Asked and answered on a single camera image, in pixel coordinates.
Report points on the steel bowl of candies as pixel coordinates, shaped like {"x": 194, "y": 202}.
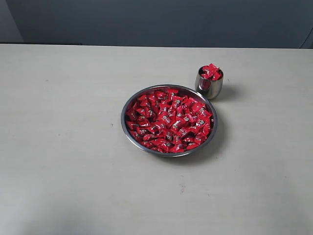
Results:
{"x": 169, "y": 120}

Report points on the stainless steel cup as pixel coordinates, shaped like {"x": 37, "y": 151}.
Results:
{"x": 209, "y": 86}

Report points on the red wrapped candy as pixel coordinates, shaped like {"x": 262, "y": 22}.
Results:
{"x": 210, "y": 69}

